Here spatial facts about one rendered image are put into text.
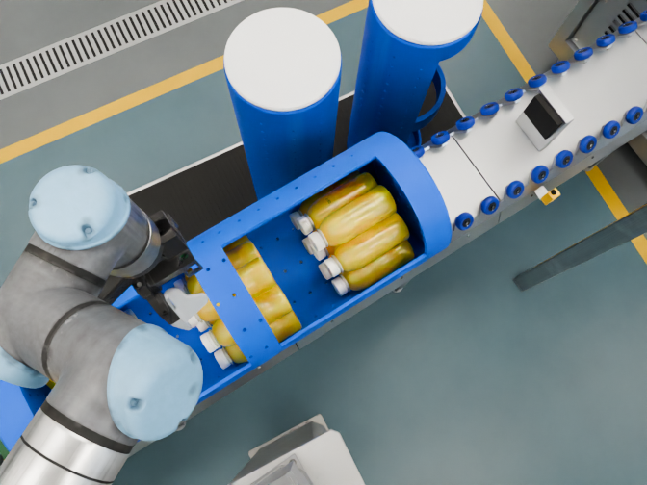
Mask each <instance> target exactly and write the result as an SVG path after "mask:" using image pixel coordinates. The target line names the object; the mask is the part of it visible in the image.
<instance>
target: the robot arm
mask: <svg viewBox="0 0 647 485"><path fill-rule="evenodd" d="M28 214H29V218H30V221H31V223H32V225H33V227H34V228H35V230H36V231H35V233H34V234H33V236H32V237H31V239H30V240H29V241H28V245H27V246H26V248H25V249H24V251H23V252H22V254H21V256H20V257H19V259H18V260H17V262H16V264H15V265H14V267H13V269H12V271H11V272H10V274H9V275H8V277H7V279H6V280H5V282H4V283H3V285H2V287H1V288H0V380H3V381H5V382H8V383H11V384H14V385H17V386H20V387H25V388H32V389H36V388H40V387H43V386H44V385H45V384H47V382H48V381H49V379H50V380H51V381H53V382H54V383H55V384H56V385H55V386H54V388H53V389H52V390H51V392H50V393H49V395H48V396H47V398H46V399H45V401H44V402H43V403H42V405H41V406H40V408H39V409H38V411H37V412H36V414H35V415H34V417H33V418H32V420H31V421H30V423H29V424H28V426H27V427H26V429H25V430H24V432H23V433H22V435H21V436H20V438H19V439H18V440H17V442H16V443H15V445H14V446H13V448H12V450H11V451H10V453H9V454H8V456H7V457H6V459H5V460H4V462H3V463H2V465H1V466H0V485H112V484H113V482H114V480H115V479H116V476H117V475H118V473H119V471H120V470H121V468H122V466H123V465H124V463H125V461H126V460H127V458H128V456H129V455H130V451H131V450H132V448H133V446H134V445H135V444H136V443H137V441H138V439H140V440H143V441H156V440H160V439H163V438H165V437H166V436H168V435H170V434H171V433H173V432H174V431H175V430H176V429H177V426H178V423H179V422H181V421H185V420H186V419H187V418H188V417H189V416H190V414H191V413H192V411H193V409H194V408H195V406H196V404H197V402H198V399H199V396H200V393H201V389H202V384H203V370H202V366H201V363H200V360H199V358H198V356H197V355H196V353H195V352H194V351H193V350H192V348H191V347H190V346H188V345H186V344H184V343H183V342H181V341H179V340H177V339H176V338H174V337H172V336H171V335H170V334H168V332H167V331H166V330H164V329H163V328H161V327H159V326H157V325H154V324H148V323H146V322H144V321H142V320H140V319H137V318H135V317H133V316H131V315H129V314H127V313H125V312H123V311H121V310H119V309H118V308H116V307H114V306H112V304H113V303H114V302H115V301H116V300H117V299H118V298H119V297H120V296H121V295H122V294H123V293H124V292H125V291H126V290H127V289H128V288H129V287H130V286H131V285H132V286H133V288H134V289H135V291H136V292H137V294H138V295H139V296H141V297H142V298H143V299H144V300H147V301H148V303H149V304H150V305H151V306H152V308H153V309H154V310H155V312H156V313H157V314H158V315H159V316H160V317H161V318H162V319H163V320H165V321H166V322H167V323H168V324H169V325H172V326H174V327H177V328H181V329H185V330H190V329H192V327H191V325H190V324H189V323H188V320H189V319H190V318H191V317H192V316H193V315H195V314H196V313H197V312H198V311H199V310H200V309H201V308H202V307H203V306H204V305H205V304H206V303H207V301H208V296H207V295H206V294H204V293H200V294H189V295H187V294H184V293H183V292H182V291H181V290H180V289H179V288H176V287H173V288H169V289H167V290H165V292H164V293H163V294H162V293H161V292H160V291H161V290H162V286H161V285H164V284H165V283H167V282H168V281H169V280H171V279H173V278H175V277H177V276H179V275H180V274H182V273H184V274H185V275H186V276H188V277H191V276H193V275H194V274H196V273H198V272H199V271H201V270H203V266H202V265H201V264H200V263H199V262H198V261H197V260H196V259H195V258H194V255H193V254H192V252H191V250H190V249H189V248H188V246H187V242H186V240H184V238H183V236H182V235H181V233H180V232H179V231H178V229H177V228H178V227H179V226H178V224H177V223H176V222H175V221H174V220H173V219H172V217H171V216H170V215H169V214H165V213H164V212H163V211H162V210H160V211H159V212H157V213H155V214H153V215H152V216H150V217H148V216H147V214H146V213H145V212H144V211H143V210H142V209H140V208H139V207H138V206H137V205H136V204H135V203H134V202H133V201H132V200H131V199H130V198H129V197H128V195H127V193H126V191H125V190H124V189H123V188H122V187H121V186H120V185H119V184H118V183H116V182H115V181H113V180H111V179H109V178H108V177H106V176H105V175H104V174H103V173H101V172H100V171H98V170H97V169H96V168H93V167H89V166H78V165H73V166H62V167H59V168H57V169H55V170H52V171H51V172H49V173H47V174H46V175H45V176H44V177H42V178H41V179H40V180H39V182H38V183H37V184H36V186H35V187H34V189H33V191H32V193H31V195H30V203H29V211H28ZM194 264H196V265H197V268H195V269H193V270H192V271H190V272H187V270H189V267H191V266H193V265H194ZM170 300H171V301H170ZM171 302H172V303H173V304H174V305H173V304H172V303H171Z"/></svg>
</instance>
